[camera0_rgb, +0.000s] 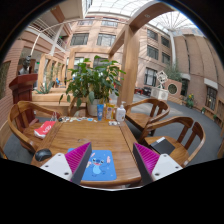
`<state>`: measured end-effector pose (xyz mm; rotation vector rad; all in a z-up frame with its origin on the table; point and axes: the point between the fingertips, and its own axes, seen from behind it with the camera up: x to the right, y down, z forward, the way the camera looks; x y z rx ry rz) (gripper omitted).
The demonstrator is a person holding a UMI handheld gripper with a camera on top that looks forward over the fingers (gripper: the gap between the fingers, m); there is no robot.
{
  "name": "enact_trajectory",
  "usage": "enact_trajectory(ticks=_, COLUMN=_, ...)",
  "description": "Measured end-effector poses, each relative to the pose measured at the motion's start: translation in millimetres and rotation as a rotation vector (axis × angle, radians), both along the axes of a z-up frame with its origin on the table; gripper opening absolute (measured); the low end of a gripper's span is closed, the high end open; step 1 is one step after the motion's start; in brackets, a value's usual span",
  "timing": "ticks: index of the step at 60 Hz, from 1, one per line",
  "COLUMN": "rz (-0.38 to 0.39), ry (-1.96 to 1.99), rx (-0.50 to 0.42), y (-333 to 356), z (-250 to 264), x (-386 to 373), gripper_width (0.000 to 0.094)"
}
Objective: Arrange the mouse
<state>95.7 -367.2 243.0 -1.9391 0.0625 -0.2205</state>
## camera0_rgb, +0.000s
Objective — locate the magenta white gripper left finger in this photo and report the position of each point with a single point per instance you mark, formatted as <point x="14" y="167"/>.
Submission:
<point x="70" y="166"/>

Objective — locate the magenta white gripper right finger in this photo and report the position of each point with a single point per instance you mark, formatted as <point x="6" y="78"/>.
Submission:
<point x="153" y="166"/>

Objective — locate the blue Stitch mouse pad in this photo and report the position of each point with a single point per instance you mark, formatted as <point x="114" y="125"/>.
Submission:
<point x="100" y="167"/>

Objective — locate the black computer mouse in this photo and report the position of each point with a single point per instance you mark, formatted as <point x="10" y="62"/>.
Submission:
<point x="43" y="154"/>

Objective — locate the black notebook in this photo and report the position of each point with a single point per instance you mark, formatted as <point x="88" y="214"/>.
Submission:
<point x="162" y="146"/>

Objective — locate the red white pouch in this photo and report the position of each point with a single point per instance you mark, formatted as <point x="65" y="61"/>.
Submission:
<point x="43" y="130"/>

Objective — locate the near right wooden armchair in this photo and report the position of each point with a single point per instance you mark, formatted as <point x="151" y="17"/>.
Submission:
<point x="186" y="135"/>

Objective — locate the wooden armchair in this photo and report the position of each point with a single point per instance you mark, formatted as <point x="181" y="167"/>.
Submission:
<point x="186" y="135"/>
<point x="22" y="122"/>
<point x="159" y="109"/>

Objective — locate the far right wooden armchair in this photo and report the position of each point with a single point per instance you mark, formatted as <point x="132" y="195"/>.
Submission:
<point x="159" y="109"/>

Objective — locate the white pump bottle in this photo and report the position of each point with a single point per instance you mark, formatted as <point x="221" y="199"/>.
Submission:
<point x="120" y="112"/>

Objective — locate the blue tube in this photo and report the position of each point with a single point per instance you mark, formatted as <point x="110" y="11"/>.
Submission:
<point x="100" y="108"/>

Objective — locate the left wooden armchair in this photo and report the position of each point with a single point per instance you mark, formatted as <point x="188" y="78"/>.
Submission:
<point x="22" y="122"/>

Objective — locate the yellow lotion bottle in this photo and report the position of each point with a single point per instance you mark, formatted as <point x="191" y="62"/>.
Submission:
<point x="109" y="111"/>

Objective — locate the white geometric sculpture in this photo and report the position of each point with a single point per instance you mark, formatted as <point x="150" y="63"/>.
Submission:
<point x="159" y="92"/>

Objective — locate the green potted plant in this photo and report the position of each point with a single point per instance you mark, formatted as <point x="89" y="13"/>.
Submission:
<point x="93" y="85"/>

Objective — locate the dark bust statue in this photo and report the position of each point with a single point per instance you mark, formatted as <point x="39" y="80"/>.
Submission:
<point x="26" y="66"/>

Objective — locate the wooden pillar arch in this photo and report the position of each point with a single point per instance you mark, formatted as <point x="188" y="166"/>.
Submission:
<point x="128" y="38"/>

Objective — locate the red wooden pedestal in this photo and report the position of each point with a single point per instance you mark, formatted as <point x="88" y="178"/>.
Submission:
<point x="22" y="87"/>

